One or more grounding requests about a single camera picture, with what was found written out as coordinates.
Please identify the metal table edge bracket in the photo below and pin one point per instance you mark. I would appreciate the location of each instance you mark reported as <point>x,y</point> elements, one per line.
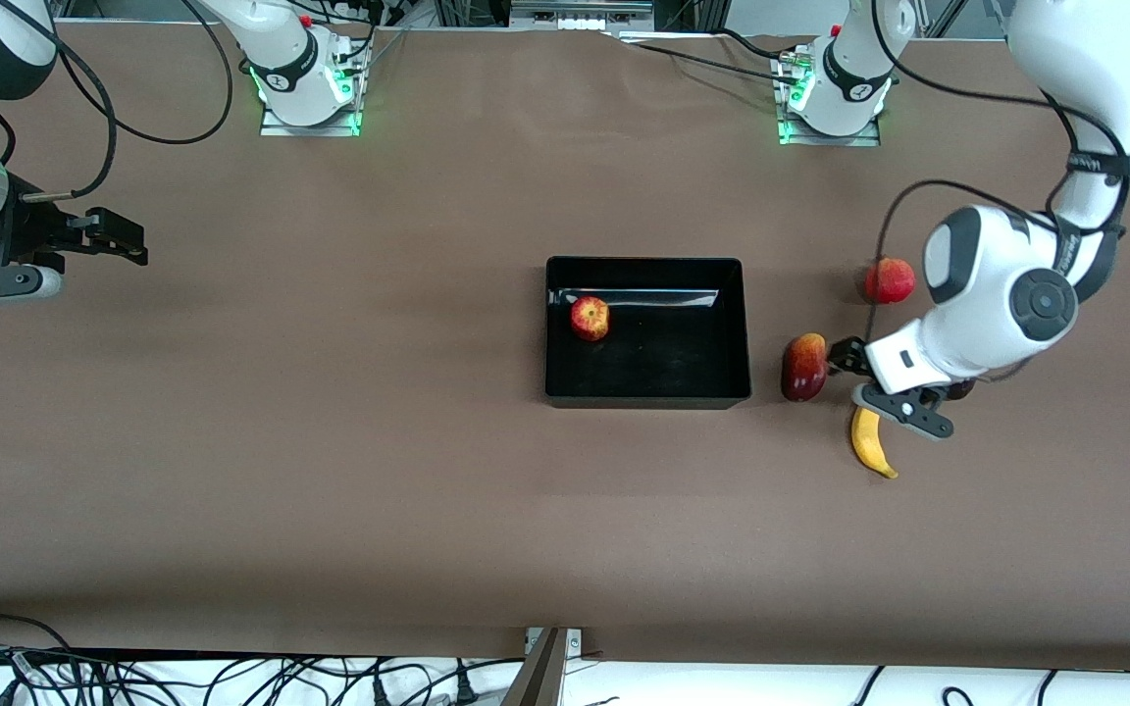
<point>550,652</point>

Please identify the brown table cover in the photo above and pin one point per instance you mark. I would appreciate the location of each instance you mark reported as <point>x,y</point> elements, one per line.
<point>526,539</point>

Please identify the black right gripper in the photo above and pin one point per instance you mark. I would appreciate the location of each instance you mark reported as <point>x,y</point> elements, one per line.
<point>27,236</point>

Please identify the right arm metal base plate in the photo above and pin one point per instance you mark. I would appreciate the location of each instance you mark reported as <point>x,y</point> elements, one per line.
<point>310,127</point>

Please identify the black plastic box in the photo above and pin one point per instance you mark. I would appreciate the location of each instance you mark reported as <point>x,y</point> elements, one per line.
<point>663,373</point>

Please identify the red yellow apple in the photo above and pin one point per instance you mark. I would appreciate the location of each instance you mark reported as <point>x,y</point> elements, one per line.
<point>590,320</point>

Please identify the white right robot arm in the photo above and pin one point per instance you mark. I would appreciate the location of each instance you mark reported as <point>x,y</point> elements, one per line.
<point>281,59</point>

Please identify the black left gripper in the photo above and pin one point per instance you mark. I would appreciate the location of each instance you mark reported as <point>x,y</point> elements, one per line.
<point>846,355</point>

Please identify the yellow banana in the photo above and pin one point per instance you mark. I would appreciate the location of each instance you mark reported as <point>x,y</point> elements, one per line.
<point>869,446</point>

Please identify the dark purple eggplant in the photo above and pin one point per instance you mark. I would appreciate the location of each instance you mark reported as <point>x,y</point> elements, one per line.
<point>962,390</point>

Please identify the red yellow mango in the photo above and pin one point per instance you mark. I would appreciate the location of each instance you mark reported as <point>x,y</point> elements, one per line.
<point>804,368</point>

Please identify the white power strip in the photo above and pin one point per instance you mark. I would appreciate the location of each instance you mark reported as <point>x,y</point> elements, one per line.
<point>580,20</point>

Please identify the red pomegranate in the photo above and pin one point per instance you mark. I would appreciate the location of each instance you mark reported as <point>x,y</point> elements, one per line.
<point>894,281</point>

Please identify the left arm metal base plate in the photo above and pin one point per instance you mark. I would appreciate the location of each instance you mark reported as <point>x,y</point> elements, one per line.
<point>830,137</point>

